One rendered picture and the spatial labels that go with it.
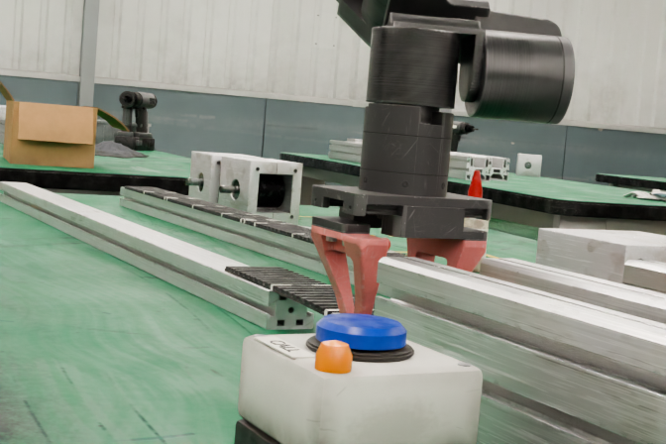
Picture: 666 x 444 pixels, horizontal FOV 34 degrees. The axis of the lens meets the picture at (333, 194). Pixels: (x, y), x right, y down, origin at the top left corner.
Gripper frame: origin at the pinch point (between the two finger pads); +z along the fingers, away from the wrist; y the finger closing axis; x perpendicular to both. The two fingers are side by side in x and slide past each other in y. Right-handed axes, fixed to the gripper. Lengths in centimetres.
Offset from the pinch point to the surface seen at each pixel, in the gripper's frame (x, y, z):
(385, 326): -19.7, -13.0, -4.7
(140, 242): 43.4, -2.2, 0.2
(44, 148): 205, 28, -1
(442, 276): -12.6, -5.2, -5.7
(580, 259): -2.2, 13.7, -5.3
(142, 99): 330, 95, -16
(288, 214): 87, 36, 1
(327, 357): -21.9, -16.9, -4.0
